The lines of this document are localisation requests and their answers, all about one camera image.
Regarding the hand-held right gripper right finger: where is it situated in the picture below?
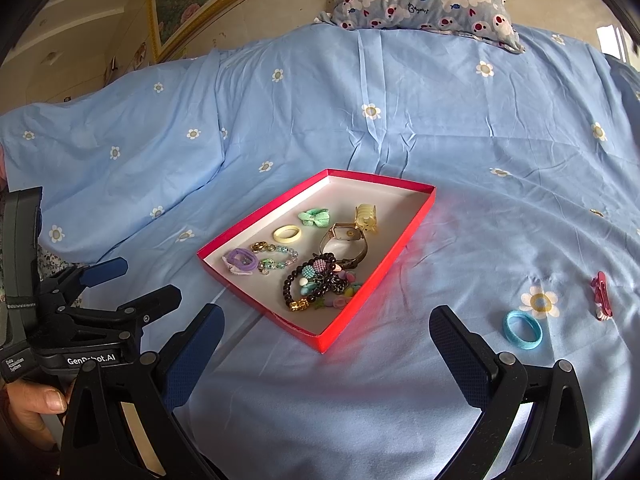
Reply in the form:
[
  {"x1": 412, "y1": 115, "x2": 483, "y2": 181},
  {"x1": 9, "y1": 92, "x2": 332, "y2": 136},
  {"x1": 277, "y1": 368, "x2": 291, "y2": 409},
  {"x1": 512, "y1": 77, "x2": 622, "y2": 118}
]
[{"x1": 429, "y1": 305, "x2": 593, "y2": 480}]

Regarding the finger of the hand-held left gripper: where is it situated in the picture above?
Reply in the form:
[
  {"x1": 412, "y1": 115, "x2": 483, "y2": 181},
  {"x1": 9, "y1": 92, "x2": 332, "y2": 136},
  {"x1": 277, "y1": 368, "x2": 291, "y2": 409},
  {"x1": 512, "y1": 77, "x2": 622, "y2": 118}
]
[
  {"x1": 60, "y1": 285, "x2": 182, "y2": 341},
  {"x1": 42, "y1": 257, "x2": 129, "y2": 308}
]

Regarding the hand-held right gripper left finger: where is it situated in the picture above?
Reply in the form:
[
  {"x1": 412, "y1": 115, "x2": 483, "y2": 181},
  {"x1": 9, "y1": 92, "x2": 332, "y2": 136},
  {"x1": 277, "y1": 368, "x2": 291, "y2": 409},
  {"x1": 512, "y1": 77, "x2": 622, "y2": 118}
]
[{"x1": 60, "y1": 304, "x2": 226, "y2": 480}]

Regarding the blue hair ring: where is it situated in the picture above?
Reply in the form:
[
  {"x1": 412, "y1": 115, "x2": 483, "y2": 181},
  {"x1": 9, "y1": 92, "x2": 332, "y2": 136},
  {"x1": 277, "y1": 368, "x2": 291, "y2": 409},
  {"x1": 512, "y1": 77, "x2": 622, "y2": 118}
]
[{"x1": 502, "y1": 310, "x2": 544, "y2": 352}]

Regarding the purple hair ring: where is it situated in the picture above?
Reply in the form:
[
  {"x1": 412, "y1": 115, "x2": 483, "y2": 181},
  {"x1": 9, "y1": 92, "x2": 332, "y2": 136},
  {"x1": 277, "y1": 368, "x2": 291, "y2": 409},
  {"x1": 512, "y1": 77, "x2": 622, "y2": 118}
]
[{"x1": 222, "y1": 249, "x2": 260, "y2": 278}]

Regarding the crystal bead bracelet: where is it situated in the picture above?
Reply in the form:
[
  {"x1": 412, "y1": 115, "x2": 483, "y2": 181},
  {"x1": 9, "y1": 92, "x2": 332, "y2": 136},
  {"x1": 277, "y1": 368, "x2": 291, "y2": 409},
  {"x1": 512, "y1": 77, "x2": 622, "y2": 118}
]
[{"x1": 250, "y1": 241, "x2": 300, "y2": 276}]

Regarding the black bead bracelet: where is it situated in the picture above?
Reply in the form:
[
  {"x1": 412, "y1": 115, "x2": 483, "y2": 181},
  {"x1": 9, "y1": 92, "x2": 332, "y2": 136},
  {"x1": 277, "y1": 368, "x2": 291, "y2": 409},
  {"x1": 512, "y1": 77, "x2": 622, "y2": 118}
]
[{"x1": 281, "y1": 260, "x2": 326, "y2": 313}]

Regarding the colourful bead bracelet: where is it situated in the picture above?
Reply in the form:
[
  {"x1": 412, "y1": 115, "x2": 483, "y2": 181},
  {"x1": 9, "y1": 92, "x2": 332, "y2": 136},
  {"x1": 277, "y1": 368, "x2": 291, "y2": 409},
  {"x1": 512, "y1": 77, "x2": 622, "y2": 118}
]
[{"x1": 297, "y1": 265, "x2": 363, "y2": 311}]

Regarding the pink hair clip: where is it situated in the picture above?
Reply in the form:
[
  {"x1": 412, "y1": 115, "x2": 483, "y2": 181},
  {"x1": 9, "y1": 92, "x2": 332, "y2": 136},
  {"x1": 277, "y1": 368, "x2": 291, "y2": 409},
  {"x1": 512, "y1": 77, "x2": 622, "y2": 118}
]
[{"x1": 590, "y1": 271, "x2": 613, "y2": 322}]

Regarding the red cardboard box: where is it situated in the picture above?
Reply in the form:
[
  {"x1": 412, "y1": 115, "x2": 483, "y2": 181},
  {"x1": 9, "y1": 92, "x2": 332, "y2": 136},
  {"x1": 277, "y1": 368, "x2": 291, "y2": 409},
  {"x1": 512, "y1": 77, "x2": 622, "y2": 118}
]
[{"x1": 196, "y1": 168, "x2": 437, "y2": 356}]

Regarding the person's left hand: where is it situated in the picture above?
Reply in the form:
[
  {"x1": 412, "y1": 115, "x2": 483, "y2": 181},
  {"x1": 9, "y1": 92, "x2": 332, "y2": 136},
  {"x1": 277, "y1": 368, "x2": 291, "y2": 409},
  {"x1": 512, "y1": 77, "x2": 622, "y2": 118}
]
[{"x1": 0, "y1": 377, "x2": 68, "y2": 453}]

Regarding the floral patterned clothing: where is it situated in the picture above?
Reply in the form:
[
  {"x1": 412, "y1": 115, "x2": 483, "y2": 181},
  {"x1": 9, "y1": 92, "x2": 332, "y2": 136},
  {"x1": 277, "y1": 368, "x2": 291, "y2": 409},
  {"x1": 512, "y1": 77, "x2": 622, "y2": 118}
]
[{"x1": 35, "y1": 245, "x2": 81, "y2": 281}]

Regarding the yellow hair claw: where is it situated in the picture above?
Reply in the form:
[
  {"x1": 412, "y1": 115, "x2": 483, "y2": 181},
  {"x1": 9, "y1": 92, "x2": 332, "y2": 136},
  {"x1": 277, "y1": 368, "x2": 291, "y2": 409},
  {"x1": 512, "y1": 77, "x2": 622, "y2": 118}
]
[{"x1": 354, "y1": 202, "x2": 380, "y2": 233}]

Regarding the gold wristwatch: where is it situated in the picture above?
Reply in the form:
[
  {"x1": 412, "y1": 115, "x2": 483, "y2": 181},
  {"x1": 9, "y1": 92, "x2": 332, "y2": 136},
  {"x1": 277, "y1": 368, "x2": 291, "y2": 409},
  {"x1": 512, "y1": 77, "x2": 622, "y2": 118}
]
[{"x1": 319, "y1": 222, "x2": 370, "y2": 268}]

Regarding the blue floral bed sheet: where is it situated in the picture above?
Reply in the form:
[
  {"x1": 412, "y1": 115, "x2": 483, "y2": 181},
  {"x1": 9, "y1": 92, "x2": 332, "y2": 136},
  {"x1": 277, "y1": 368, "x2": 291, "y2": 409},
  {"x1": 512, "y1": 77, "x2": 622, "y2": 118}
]
[{"x1": 0, "y1": 22, "x2": 640, "y2": 480}]

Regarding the cartoon print pillow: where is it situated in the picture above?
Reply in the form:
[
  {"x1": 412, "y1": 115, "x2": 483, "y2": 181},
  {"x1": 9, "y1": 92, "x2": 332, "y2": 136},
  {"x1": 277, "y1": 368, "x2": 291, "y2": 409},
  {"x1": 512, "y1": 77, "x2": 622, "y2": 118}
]
[{"x1": 314, "y1": 0, "x2": 527, "y2": 55}]

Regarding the green bow hair tie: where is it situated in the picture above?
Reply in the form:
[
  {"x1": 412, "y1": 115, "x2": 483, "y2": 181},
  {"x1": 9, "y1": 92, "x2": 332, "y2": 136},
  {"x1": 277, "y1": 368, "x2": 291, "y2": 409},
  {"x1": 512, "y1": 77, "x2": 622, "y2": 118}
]
[{"x1": 298, "y1": 207, "x2": 332, "y2": 231}]

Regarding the gold framed wall picture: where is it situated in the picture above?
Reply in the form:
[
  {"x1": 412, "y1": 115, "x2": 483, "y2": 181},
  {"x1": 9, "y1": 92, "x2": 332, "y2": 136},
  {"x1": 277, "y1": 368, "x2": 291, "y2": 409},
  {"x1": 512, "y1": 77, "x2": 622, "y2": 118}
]
[{"x1": 149, "y1": 0, "x2": 331, "y2": 63}]

